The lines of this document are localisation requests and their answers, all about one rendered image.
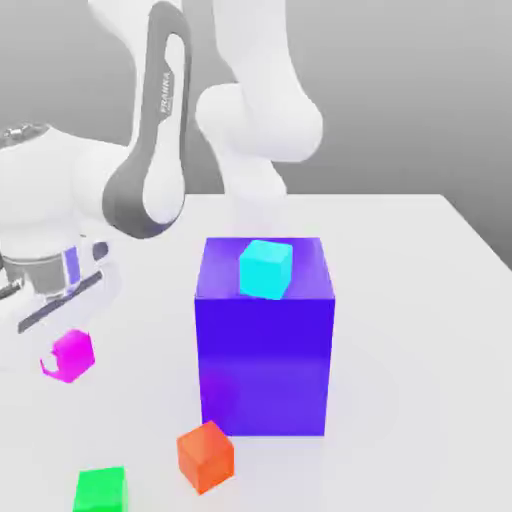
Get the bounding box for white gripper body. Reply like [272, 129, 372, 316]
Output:
[0, 259, 123, 371]

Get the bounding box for small magenta cube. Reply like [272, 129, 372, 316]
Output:
[39, 328, 96, 384]

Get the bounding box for small green cube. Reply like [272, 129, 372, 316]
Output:
[72, 466, 130, 512]

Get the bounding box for small cyan cube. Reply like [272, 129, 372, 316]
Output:
[238, 239, 294, 301]

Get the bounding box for small orange cube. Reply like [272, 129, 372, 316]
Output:
[176, 420, 236, 496]

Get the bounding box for large blue box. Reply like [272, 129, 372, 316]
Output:
[194, 236, 336, 438]

